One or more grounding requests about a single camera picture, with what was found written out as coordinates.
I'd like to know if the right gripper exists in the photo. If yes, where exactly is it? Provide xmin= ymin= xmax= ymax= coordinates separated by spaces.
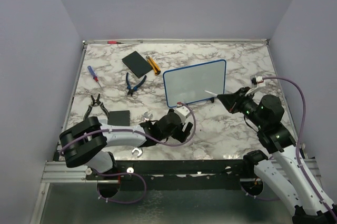
xmin=219 ymin=86 xmax=266 ymax=129

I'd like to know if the yellow white marker pen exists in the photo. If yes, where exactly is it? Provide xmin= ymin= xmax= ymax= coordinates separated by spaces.
xmin=204 ymin=90 xmax=218 ymax=97

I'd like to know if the blue framed whiteboard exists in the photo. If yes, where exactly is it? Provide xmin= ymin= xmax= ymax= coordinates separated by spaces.
xmin=163 ymin=59 xmax=226 ymax=108

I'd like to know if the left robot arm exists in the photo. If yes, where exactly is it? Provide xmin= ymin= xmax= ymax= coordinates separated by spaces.
xmin=59 ymin=106 xmax=195 ymax=179

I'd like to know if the silver open-end wrench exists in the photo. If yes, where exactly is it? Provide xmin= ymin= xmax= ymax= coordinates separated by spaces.
xmin=132 ymin=112 xmax=153 ymax=158

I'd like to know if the black rectangular box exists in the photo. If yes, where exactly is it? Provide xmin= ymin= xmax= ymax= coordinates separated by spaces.
xmin=107 ymin=110 xmax=130 ymax=126

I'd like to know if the yellow black utility knife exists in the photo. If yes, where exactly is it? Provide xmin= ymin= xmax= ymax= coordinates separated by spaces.
xmin=146 ymin=56 xmax=161 ymax=76

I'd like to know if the black flat pad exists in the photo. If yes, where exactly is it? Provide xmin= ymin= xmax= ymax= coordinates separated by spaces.
xmin=122 ymin=51 xmax=152 ymax=78

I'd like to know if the blue red screwdriver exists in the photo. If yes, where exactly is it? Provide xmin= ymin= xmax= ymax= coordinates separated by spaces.
xmin=87 ymin=66 xmax=102 ymax=87

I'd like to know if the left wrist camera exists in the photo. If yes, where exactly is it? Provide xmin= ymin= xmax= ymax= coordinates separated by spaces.
xmin=174 ymin=105 xmax=190 ymax=122

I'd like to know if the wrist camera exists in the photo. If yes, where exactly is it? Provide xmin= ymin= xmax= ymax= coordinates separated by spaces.
xmin=250 ymin=75 xmax=265 ymax=87
xmin=174 ymin=105 xmax=190 ymax=122

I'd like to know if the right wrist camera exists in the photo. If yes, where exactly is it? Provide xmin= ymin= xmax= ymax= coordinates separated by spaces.
xmin=250 ymin=75 xmax=265 ymax=87

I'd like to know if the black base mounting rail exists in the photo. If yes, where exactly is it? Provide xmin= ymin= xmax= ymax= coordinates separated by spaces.
xmin=86 ymin=157 xmax=274 ymax=192

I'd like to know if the black handled wire stripper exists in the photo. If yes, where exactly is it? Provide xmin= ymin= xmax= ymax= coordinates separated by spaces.
xmin=83 ymin=93 xmax=109 ymax=120

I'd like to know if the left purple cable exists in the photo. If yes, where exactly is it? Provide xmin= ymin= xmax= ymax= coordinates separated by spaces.
xmin=60 ymin=102 xmax=197 ymax=205

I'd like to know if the purple cable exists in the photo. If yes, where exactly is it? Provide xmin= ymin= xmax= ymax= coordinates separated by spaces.
xmin=60 ymin=102 xmax=197 ymax=205
xmin=241 ymin=75 xmax=337 ymax=219

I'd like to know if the red marker on rail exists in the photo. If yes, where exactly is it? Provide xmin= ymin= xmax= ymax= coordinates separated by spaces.
xmin=107 ymin=41 xmax=123 ymax=44

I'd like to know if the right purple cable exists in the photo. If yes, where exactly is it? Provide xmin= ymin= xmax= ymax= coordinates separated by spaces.
xmin=241 ymin=75 xmax=337 ymax=219

